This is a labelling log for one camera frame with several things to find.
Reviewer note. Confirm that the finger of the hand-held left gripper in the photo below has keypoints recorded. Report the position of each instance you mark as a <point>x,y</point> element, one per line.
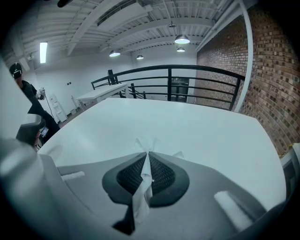
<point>31,120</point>

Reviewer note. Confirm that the white ceiling air conditioner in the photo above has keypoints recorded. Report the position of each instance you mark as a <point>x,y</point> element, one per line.
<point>122,15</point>

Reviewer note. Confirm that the white tissue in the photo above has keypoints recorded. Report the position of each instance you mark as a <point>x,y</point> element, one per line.
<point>146,168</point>

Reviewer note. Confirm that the black metal railing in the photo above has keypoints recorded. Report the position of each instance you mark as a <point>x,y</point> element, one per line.
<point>170,77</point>

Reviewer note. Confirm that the ceiling strip light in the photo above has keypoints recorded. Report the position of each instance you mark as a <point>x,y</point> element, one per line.
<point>43,52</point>

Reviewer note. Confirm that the white work table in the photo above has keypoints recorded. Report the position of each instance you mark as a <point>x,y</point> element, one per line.
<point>164,122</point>

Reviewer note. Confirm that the white column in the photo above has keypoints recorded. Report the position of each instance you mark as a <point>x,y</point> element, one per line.
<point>248,58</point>

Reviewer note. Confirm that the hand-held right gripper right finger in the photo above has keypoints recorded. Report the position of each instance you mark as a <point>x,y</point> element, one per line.
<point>199,199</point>

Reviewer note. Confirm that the white rectangular table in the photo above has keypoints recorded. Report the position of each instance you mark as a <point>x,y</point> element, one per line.
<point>103,92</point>

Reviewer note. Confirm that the black pendant lamp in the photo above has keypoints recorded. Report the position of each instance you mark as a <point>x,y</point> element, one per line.
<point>182,39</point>
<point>180,49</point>
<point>140,57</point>
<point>114,54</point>

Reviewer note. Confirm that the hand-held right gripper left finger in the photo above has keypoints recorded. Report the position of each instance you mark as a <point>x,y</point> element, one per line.
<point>93,187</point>

